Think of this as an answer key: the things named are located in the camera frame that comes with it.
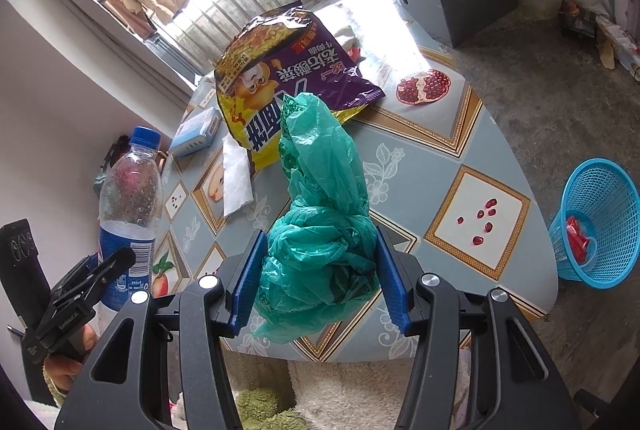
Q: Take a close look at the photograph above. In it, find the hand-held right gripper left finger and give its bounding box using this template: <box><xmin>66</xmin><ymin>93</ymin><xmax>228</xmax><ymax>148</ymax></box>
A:
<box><xmin>56</xmin><ymin>229</ymin><xmax>268</xmax><ymax>430</ymax></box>

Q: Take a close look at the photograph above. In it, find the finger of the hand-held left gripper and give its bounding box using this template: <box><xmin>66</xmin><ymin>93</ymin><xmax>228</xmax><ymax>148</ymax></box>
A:
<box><xmin>50</xmin><ymin>247</ymin><xmax>137</xmax><ymax>313</ymax></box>

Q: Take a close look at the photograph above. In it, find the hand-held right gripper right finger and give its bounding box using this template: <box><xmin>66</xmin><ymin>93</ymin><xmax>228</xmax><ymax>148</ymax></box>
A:
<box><xmin>375</xmin><ymin>225</ymin><xmax>583</xmax><ymax>430</ymax></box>

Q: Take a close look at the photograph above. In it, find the clear plastic cola bottle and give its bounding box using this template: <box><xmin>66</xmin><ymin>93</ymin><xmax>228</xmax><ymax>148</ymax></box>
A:
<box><xmin>97</xmin><ymin>126</ymin><xmax>165</xmax><ymax>311</ymax></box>

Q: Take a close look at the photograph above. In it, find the green plastic bag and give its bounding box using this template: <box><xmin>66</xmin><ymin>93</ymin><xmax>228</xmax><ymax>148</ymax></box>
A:
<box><xmin>251</xmin><ymin>92</ymin><xmax>383</xmax><ymax>345</ymax></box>

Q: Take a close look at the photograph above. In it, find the white paper tissue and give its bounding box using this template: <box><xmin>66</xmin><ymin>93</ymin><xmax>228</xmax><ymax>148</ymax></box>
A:
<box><xmin>221</xmin><ymin>134</ymin><xmax>256</xmax><ymax>218</ymax></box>

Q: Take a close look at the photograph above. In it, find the blue white medicine box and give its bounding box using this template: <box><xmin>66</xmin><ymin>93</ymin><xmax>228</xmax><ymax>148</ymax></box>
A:
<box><xmin>168</xmin><ymin>108</ymin><xmax>222</xmax><ymax>158</ymax></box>

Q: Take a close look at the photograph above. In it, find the red snack packet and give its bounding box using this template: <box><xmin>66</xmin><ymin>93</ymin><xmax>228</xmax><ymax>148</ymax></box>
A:
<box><xmin>565</xmin><ymin>217</ymin><xmax>596</xmax><ymax>263</ymax></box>

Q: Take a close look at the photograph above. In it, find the purple yellow noodle bag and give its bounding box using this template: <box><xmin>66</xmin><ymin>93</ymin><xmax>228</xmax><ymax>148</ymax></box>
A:
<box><xmin>214</xmin><ymin>0</ymin><xmax>387</xmax><ymax>173</ymax></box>

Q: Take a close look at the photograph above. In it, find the blue plastic mesh basket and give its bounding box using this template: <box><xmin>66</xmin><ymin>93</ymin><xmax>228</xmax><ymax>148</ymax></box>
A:
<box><xmin>548</xmin><ymin>158</ymin><xmax>640</xmax><ymax>291</ymax></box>

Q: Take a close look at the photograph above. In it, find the person's left hand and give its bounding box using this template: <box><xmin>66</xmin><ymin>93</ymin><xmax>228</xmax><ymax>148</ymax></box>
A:
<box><xmin>42</xmin><ymin>324</ymin><xmax>99</xmax><ymax>395</ymax></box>

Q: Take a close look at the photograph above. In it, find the fruit print tablecloth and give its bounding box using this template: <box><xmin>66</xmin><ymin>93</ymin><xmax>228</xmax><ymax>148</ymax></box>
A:
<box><xmin>150</xmin><ymin>0</ymin><xmax>560</xmax><ymax>363</ymax></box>

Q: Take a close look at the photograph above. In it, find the white fluffy rug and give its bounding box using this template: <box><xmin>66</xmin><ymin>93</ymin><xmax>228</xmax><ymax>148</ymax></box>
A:
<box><xmin>287</xmin><ymin>357</ymin><xmax>416</xmax><ymax>430</ymax></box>

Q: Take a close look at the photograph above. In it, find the green fluffy rug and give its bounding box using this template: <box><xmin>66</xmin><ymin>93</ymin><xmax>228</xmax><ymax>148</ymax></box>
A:
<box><xmin>235</xmin><ymin>387</ymin><xmax>291</xmax><ymax>430</ymax></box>

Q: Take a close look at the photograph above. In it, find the paper litter pile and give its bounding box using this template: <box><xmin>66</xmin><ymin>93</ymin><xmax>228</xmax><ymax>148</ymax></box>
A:
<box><xmin>560</xmin><ymin>0</ymin><xmax>640</xmax><ymax>80</ymax></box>

